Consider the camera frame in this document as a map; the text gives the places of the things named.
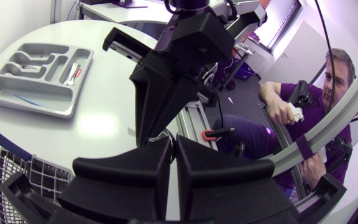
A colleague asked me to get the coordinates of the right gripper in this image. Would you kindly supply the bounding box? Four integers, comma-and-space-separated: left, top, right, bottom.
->
102, 17, 218, 147

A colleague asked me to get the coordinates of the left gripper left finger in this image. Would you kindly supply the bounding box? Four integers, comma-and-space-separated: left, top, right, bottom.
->
57, 136, 174, 224

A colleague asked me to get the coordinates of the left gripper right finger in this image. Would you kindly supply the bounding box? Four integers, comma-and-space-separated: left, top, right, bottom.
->
175, 134, 298, 224

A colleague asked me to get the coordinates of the grey cutlery basket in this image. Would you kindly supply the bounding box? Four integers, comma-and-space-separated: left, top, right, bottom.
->
0, 127, 75, 224

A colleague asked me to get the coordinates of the grey cutlery tray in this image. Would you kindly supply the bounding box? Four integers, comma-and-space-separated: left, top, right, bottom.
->
0, 42, 94, 119

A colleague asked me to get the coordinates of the pale plastic fork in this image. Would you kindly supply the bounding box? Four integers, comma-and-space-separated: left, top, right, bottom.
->
62, 62, 81, 86

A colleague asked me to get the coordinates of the person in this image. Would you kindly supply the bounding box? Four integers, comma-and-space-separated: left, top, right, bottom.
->
211, 47, 357, 200

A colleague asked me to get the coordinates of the blue plastic knife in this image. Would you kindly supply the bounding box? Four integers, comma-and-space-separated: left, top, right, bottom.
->
13, 93, 50, 109

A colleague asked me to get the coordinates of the steel spoon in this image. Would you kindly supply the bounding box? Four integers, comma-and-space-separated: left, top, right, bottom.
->
11, 63, 44, 71

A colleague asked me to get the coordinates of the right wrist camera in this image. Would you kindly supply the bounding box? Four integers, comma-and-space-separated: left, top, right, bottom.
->
170, 11, 236, 68

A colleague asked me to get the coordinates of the black cable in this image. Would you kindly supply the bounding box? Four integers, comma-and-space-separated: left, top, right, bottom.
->
313, 0, 337, 114

